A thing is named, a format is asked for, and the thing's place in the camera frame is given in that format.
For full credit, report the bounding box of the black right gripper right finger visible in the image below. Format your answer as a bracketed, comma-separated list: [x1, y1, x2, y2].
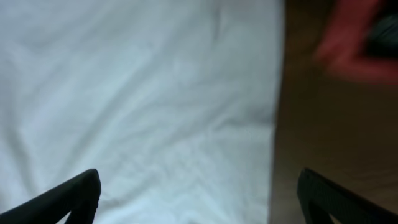
[297, 169, 397, 224]

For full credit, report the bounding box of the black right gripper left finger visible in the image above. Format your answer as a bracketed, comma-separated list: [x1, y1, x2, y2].
[1, 169, 101, 224]

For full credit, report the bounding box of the white t-shirt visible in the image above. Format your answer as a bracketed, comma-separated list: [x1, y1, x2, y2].
[1, 0, 284, 224]

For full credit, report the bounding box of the red and black garment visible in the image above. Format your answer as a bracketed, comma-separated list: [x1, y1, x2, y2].
[315, 0, 397, 85]

